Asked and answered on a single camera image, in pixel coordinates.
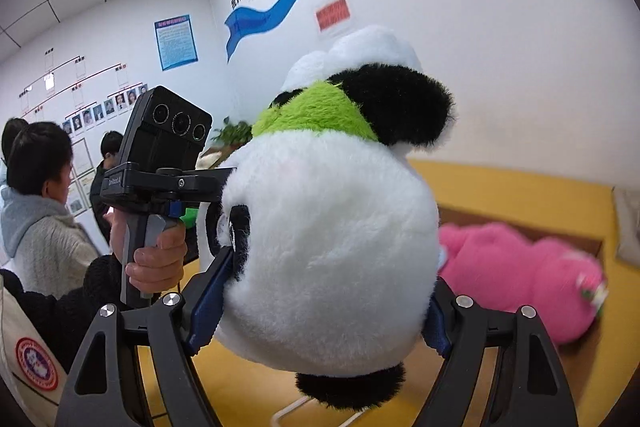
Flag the wall photo chart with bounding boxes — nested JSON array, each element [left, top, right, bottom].
[[20, 54, 151, 138]]

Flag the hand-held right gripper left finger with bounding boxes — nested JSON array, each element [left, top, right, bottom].
[[54, 246, 237, 427]]

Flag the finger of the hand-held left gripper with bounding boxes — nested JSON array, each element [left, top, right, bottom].
[[192, 166, 239, 208]]

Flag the pink plush toy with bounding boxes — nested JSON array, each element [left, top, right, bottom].
[[437, 222, 610, 346]]

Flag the person's left hand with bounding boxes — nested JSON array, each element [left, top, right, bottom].
[[109, 207, 189, 301]]

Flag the white jacket with red badge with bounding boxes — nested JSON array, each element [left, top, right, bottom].
[[0, 287, 71, 427]]

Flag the framed wall certificates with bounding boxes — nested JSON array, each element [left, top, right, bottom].
[[65, 137, 97, 215]]

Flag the panda plush toy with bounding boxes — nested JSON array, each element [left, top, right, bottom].
[[197, 25, 457, 412]]

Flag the red wall notice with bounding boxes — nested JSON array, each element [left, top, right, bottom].
[[315, 0, 351, 32]]

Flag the blue wall poster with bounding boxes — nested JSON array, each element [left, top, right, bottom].
[[154, 13, 199, 72]]

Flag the white plush toy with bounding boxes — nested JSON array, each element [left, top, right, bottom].
[[612, 187, 640, 269]]

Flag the green potted plant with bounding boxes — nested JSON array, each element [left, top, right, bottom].
[[197, 117, 254, 168]]

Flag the person's left forearm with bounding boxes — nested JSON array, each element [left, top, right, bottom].
[[0, 252, 132, 373]]

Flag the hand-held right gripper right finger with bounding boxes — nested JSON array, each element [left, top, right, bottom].
[[416, 279, 579, 427]]

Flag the brown cardboard box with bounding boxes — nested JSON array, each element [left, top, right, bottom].
[[437, 204, 608, 408]]

